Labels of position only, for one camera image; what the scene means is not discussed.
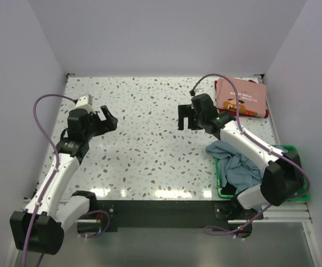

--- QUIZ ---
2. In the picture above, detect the black garment in bin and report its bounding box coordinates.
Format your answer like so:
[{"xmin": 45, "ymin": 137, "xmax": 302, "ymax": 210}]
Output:
[{"xmin": 221, "ymin": 182, "xmax": 236, "ymax": 195}]

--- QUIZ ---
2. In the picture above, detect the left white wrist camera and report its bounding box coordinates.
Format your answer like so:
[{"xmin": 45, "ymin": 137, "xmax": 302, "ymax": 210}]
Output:
[{"xmin": 75, "ymin": 94, "xmax": 92, "ymax": 110}]

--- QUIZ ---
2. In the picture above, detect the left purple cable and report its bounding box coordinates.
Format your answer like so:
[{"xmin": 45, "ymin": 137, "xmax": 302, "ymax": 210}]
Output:
[{"xmin": 21, "ymin": 94, "xmax": 111, "ymax": 267}]

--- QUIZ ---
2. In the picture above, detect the folded red t shirt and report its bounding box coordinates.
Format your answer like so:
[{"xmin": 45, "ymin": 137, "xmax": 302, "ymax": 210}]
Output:
[{"xmin": 214, "ymin": 78, "xmax": 270, "ymax": 119}]

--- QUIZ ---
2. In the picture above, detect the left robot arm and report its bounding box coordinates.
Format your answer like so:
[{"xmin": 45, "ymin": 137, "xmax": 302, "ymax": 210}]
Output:
[{"xmin": 9, "ymin": 104, "xmax": 118, "ymax": 255}]

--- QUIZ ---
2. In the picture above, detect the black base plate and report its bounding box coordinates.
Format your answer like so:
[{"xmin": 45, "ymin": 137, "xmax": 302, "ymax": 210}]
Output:
[{"xmin": 76, "ymin": 199, "xmax": 253, "ymax": 240}]

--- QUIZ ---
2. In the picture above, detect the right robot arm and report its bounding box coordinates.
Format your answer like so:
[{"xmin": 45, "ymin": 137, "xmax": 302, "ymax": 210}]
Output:
[{"xmin": 178, "ymin": 93, "xmax": 305, "ymax": 219}]

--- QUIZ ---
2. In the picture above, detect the aluminium frame rail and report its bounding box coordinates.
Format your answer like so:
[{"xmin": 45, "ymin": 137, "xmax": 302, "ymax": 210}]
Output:
[{"xmin": 261, "ymin": 201, "xmax": 322, "ymax": 266}]

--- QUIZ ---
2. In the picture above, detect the pink t shirt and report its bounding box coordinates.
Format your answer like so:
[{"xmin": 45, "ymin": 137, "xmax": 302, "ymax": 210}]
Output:
[{"xmin": 215, "ymin": 75, "xmax": 267, "ymax": 117}]

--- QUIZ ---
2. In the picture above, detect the blue grey t shirt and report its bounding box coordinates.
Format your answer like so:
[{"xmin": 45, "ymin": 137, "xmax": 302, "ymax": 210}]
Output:
[{"xmin": 205, "ymin": 140, "xmax": 265, "ymax": 212}]

